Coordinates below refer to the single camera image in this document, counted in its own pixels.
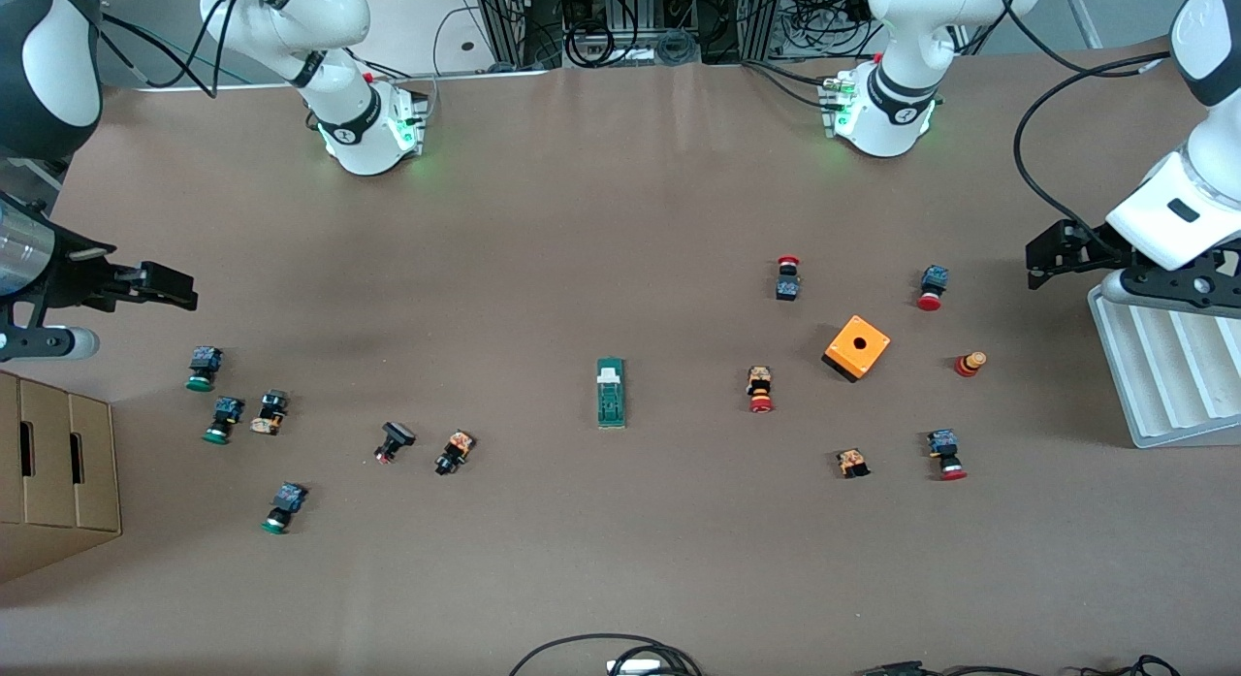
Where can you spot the grey ribbed tray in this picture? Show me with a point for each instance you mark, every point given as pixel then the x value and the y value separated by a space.
pixel 1163 385

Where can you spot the red orange button head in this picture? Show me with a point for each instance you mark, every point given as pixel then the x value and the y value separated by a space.
pixel 970 365

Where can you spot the orange button enclosure box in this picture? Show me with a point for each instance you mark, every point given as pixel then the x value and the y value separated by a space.
pixel 856 347

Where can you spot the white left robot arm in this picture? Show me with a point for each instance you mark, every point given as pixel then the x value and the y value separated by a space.
pixel 1197 172

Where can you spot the black equipment rack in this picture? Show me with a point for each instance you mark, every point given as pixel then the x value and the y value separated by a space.
pixel 524 26

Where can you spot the green button with blue block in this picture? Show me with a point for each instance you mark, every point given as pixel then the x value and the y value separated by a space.
pixel 226 412
pixel 205 364
pixel 288 501

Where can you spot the red e-stop with orange block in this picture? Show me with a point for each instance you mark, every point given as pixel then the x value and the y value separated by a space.
pixel 760 385

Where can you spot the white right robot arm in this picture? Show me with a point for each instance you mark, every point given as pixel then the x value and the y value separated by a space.
pixel 361 123

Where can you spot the red button with blue block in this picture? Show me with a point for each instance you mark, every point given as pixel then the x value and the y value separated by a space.
pixel 934 283
pixel 943 448

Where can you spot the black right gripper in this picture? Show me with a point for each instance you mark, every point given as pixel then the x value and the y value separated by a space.
pixel 76 273

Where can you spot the black square-head button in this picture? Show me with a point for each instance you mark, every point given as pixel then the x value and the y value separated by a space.
pixel 396 434

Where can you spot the orange contact block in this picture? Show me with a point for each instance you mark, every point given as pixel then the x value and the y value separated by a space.
pixel 852 462

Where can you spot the red button with dark block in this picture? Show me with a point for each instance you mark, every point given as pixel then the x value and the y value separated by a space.
pixel 787 286

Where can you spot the brown cardboard box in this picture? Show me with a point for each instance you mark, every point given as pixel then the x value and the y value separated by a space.
pixel 58 472

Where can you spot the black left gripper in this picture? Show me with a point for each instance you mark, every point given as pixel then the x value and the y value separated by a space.
pixel 1088 248

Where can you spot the small grey hub box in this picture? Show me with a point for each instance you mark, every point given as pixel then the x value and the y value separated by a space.
pixel 635 667

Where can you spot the black button with orange block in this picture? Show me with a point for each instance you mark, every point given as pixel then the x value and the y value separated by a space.
pixel 270 412
pixel 456 450

